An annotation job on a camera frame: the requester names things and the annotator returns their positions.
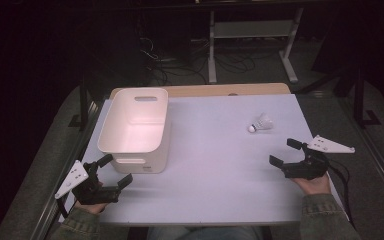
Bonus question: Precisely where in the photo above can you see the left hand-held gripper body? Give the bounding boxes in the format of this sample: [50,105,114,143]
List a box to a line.
[54,159,121,206]

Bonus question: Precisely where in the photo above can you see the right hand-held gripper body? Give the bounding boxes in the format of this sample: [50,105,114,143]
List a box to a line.
[281,134,356,181]

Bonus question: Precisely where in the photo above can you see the white shuttlecock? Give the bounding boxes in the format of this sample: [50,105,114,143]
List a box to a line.
[247,112,275,134]

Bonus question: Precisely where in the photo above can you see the white plastic storage bin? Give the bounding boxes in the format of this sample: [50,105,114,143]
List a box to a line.
[97,87,172,175]

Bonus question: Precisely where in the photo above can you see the person's left hand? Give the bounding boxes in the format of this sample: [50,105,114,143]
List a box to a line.
[74,180,110,215]

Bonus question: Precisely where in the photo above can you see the person's right hand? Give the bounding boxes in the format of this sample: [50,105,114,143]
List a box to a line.
[290,174,332,196]

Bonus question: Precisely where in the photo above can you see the black metal stand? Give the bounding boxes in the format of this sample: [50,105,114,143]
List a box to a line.
[352,65,383,130]
[67,73,92,132]

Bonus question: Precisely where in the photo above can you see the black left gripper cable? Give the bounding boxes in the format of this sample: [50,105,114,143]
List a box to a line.
[56,197,70,220]

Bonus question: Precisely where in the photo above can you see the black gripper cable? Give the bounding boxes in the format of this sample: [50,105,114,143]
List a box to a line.
[326,158,356,231]
[56,197,70,220]

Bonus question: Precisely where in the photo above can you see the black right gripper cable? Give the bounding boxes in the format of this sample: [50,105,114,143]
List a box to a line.
[326,158,356,231]

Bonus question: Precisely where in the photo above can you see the black floor cables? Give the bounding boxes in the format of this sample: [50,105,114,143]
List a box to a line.
[139,35,268,87]

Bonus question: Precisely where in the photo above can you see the white metal table frame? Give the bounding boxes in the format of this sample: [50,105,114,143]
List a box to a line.
[207,7,305,85]

